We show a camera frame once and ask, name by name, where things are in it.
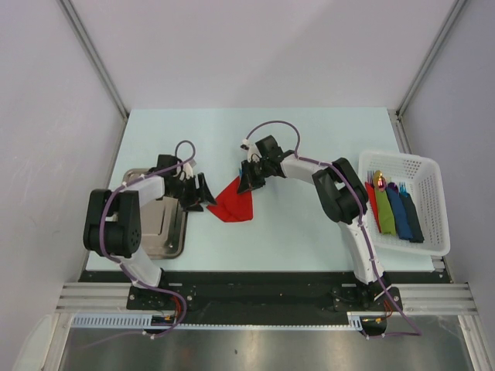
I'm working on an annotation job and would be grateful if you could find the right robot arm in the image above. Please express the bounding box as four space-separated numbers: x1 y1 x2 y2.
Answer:
237 135 390 310

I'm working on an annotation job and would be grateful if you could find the red napkin in basket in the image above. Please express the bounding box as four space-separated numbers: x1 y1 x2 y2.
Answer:
365 182 381 232

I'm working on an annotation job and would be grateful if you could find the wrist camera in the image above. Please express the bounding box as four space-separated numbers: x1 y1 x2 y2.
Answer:
176 160 196 181
241 138 258 162

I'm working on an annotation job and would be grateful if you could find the blue rolled napkin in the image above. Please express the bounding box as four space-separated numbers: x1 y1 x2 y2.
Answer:
386 186 413 241

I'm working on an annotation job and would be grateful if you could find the white plastic basket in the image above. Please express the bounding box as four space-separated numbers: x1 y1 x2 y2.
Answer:
358 150 451 257

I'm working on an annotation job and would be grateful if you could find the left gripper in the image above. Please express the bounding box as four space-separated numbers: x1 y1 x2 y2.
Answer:
167 174 217 213

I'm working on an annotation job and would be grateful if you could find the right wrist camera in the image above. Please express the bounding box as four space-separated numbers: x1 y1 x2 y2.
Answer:
241 138 258 162

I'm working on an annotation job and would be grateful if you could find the red paper napkin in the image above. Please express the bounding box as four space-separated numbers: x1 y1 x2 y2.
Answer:
207 176 254 223

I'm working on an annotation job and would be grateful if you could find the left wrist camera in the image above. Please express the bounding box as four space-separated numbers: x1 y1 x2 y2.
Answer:
176 160 196 181

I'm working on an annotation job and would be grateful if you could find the metal tray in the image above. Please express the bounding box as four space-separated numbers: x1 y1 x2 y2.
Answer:
123 168 188 260

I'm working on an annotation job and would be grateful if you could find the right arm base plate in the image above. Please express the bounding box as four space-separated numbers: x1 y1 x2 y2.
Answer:
329 285 403 312

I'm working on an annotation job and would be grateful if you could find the aluminium frame rail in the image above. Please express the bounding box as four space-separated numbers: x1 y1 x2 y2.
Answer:
56 283 478 315

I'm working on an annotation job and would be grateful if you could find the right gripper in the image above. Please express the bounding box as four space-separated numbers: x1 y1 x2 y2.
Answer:
238 159 271 196

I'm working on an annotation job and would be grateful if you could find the green rolled napkin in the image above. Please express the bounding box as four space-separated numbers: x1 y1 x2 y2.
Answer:
373 171 397 236

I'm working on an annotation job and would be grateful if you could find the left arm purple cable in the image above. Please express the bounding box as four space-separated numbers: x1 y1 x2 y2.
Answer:
75 139 197 349

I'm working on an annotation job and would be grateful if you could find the white cable duct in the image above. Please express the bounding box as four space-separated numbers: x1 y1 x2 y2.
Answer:
71 311 387 330

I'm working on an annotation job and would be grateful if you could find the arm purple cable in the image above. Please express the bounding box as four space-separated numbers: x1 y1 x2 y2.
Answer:
245 120 422 337
75 139 197 349

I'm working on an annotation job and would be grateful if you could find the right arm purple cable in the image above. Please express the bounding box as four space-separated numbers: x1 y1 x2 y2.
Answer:
245 120 422 337

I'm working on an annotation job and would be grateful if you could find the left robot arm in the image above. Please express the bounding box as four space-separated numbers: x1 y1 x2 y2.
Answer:
83 155 217 309

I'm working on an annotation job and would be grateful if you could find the dark navy rolled napkin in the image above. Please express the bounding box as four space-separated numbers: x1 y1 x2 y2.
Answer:
399 182 425 243

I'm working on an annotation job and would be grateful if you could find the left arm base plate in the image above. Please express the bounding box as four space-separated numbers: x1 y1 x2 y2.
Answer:
126 284 200 311

